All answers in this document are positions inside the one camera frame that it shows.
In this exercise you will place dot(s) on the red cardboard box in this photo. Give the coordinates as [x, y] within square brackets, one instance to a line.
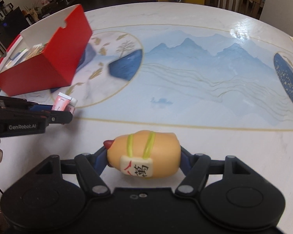
[51, 63]

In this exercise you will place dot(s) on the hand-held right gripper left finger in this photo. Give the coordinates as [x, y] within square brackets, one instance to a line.
[101, 158]

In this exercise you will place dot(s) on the dark tv cabinet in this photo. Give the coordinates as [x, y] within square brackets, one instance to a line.
[61, 2]

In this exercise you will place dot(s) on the black water dispenser cabinet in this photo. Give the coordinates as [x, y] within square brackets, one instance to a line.
[7, 24]

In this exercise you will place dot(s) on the wet wipes pack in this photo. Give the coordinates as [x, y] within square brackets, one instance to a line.
[17, 59]

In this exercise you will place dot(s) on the cotton swabs pack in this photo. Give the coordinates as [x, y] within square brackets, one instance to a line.
[36, 50]

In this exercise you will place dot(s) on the pink cream tube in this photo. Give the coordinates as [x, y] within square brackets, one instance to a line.
[62, 101]

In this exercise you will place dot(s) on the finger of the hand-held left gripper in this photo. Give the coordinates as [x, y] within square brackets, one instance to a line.
[40, 107]
[61, 118]

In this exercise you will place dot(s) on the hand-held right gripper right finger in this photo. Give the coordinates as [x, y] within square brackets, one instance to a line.
[185, 163]

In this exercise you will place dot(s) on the yellow squishy toy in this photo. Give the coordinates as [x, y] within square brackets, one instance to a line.
[146, 154]

